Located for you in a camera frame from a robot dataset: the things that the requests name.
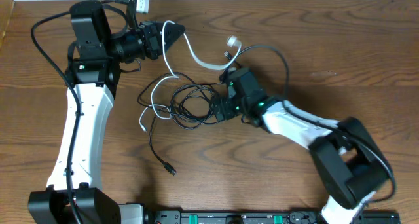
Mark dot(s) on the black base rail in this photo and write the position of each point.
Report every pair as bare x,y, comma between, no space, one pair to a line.
177,217

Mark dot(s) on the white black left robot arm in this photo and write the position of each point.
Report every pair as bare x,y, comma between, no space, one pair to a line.
73,192

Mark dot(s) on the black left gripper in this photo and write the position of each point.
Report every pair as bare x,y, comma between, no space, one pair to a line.
154,39

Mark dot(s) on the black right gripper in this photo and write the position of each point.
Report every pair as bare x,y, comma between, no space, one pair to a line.
218,109

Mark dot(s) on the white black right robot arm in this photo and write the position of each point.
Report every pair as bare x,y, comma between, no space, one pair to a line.
350,164

